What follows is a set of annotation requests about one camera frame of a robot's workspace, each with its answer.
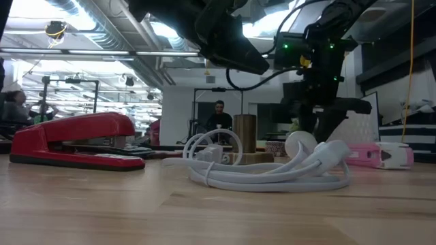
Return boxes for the pink stapler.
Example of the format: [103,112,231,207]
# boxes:
[345,142,415,170]

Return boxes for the black cable loop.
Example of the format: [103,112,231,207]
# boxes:
[225,66,300,92]

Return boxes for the black white striped object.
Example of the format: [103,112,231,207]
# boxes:
[379,124,436,144]

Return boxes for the red stapler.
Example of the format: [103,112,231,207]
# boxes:
[9,112,146,172]

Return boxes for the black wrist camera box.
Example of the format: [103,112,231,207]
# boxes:
[274,32,309,71]

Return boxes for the white lightbulb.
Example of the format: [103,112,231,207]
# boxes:
[285,131,318,159]

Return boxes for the white textured cup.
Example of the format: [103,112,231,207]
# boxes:
[326,91,381,144]

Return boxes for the patterned purple tape roll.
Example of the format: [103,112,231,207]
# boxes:
[264,141,287,157]

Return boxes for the white lamp cord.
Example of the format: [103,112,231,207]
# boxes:
[162,128,352,193]

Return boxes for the person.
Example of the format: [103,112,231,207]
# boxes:
[29,101,59,124]
[0,90,35,137]
[203,100,234,146]

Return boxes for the thin black cable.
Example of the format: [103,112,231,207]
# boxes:
[274,0,330,38]

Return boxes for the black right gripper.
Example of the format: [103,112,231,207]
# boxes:
[282,40,373,144]

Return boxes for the black camera rig frame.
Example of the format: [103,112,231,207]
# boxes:
[41,76,100,123]
[192,87,245,144]

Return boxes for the yellow black cord reel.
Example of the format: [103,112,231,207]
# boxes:
[44,20,68,46]

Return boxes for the thin yellow cable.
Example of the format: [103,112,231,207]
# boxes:
[401,0,416,144]

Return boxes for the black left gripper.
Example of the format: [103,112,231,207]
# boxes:
[194,0,270,76]

